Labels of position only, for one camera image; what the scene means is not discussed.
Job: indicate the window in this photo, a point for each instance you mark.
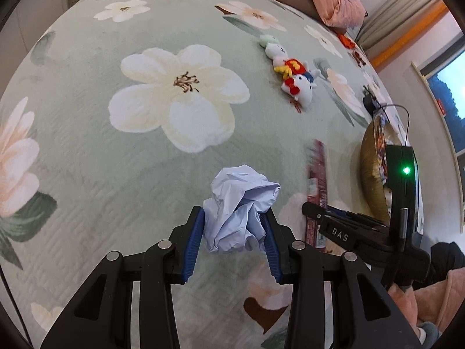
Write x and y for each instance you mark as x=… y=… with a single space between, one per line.
x=444 y=76

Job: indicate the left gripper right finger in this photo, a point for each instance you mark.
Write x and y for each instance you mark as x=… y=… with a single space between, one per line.
x=294 y=262

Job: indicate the pile of trash in tray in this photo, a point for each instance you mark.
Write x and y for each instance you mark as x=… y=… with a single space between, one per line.
x=380 y=144

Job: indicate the beige orange curtain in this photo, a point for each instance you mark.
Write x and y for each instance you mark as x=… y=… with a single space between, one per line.
x=395 y=25

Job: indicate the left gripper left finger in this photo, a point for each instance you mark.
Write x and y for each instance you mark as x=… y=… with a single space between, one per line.
x=167 y=263

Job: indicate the red orange cloth item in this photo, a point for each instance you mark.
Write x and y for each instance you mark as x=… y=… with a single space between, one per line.
x=346 y=41

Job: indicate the black power adapter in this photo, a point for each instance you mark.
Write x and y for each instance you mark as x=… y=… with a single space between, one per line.
x=371 y=103

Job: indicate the three-ball bear dango plush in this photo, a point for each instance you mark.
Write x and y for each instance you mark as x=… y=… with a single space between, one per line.
x=273 y=50

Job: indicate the long maroon snack wrapper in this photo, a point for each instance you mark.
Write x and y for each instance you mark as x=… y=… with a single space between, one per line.
x=316 y=190

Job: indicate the pale blue paper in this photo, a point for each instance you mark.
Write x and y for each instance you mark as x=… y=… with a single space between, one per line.
x=239 y=196

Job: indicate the white Hello Kitty plush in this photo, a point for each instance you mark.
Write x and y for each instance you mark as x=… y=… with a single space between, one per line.
x=298 y=82

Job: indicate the floral green quilted bedspread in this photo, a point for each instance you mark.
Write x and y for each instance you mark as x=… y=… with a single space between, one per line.
x=120 y=113

